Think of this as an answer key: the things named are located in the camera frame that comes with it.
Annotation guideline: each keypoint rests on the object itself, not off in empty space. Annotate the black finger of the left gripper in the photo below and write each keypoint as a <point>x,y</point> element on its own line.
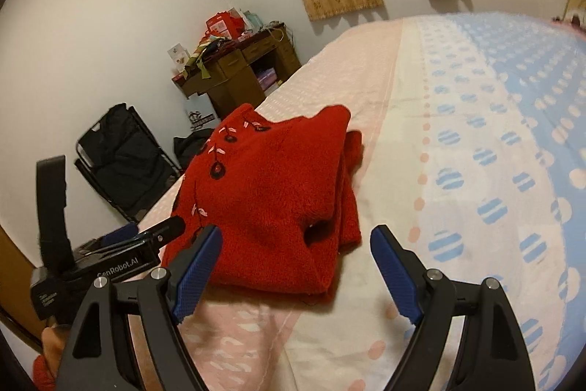
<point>158,235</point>

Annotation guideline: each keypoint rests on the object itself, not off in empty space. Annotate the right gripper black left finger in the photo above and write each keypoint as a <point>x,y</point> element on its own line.
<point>122,327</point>

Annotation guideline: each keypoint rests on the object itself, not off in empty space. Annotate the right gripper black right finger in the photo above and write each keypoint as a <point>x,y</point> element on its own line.
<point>491,355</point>

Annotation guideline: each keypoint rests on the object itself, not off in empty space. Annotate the red knitted sweater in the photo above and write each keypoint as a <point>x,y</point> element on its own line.
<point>281,194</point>

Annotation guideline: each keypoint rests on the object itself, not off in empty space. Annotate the person's left hand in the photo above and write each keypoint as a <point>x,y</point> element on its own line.
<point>54,341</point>

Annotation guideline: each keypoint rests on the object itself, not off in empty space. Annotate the black bag on floor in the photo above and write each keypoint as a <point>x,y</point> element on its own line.
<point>186,148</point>

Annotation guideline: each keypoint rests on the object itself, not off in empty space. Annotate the white paper bag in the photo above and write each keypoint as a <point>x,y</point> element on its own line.
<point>200,112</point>

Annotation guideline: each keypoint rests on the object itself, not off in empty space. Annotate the green cloth on desk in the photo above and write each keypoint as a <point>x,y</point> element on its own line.
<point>208,47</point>

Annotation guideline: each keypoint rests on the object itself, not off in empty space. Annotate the brown wooden desk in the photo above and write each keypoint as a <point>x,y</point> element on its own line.
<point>235,69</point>

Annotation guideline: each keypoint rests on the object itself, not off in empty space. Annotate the white box on desk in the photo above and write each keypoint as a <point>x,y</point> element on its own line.
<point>179,55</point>

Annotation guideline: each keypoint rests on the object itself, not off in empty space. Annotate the red gift box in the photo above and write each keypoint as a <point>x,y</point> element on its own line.
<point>225,24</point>

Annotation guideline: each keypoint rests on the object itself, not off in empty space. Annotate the pink and blue bedsheet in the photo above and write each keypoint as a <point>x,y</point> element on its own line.
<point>475,130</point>

